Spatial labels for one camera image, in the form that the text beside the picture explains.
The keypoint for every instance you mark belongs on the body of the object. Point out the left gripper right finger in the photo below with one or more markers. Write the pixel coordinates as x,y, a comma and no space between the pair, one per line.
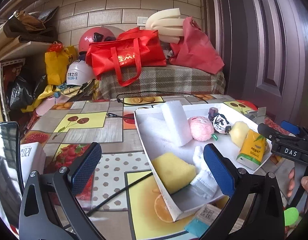
265,218

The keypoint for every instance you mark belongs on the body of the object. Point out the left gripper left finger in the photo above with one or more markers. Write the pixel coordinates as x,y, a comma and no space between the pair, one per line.
38,218

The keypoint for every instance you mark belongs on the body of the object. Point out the yellow tissue pack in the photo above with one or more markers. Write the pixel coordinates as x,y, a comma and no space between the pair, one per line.
252,150

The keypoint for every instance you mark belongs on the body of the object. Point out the yellow round sponge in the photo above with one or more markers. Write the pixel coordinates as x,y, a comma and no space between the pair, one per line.
238,133

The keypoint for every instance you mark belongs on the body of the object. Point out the pink fluffy puff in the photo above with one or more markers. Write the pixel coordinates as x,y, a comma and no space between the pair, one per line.
201,128

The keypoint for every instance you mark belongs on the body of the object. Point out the green yellow scrub sponge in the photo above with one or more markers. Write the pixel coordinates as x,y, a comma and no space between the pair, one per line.
174,173

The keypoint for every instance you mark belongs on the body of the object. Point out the person's hand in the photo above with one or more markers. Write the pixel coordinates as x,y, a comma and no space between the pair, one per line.
298,188

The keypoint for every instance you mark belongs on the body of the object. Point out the red apple plush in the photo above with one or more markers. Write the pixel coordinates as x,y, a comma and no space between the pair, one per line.
291,216

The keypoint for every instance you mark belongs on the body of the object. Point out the black smartphone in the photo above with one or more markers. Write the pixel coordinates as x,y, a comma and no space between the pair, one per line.
11,181

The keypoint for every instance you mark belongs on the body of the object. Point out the white open small box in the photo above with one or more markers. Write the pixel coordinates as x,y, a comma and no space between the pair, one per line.
258,116

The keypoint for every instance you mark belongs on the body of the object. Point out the white charger box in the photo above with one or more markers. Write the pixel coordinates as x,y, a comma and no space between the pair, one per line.
32,157

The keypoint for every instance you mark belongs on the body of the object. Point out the white folded cloth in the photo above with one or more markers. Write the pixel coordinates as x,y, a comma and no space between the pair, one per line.
204,182

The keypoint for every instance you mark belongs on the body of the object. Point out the fruit pattern tablecloth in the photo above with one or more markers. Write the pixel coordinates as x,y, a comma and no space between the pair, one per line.
122,187

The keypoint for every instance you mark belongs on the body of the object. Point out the brown door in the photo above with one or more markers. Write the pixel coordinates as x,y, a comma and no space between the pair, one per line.
264,47

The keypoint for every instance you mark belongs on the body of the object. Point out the white foam block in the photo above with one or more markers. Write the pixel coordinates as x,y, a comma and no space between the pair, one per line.
177,123

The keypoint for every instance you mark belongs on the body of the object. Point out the dark red fabric bag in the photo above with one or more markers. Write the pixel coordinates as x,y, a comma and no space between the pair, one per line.
195,50

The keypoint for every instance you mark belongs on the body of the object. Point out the plaid covered bench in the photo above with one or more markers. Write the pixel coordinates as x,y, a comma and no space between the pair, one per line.
165,80

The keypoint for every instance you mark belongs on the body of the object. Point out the white helmet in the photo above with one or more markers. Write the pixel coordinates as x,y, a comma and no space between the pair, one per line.
79,73

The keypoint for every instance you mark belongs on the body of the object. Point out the yellow gift bag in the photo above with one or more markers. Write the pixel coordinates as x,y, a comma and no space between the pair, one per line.
57,60

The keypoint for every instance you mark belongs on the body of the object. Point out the cream foam roll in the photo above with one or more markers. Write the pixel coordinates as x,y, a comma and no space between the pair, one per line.
168,23

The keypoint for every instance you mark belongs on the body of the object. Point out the red shiny tote bag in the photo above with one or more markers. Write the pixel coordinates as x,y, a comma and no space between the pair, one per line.
134,48

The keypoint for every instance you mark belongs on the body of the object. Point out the red helmet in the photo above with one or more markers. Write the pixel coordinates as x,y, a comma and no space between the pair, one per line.
96,34

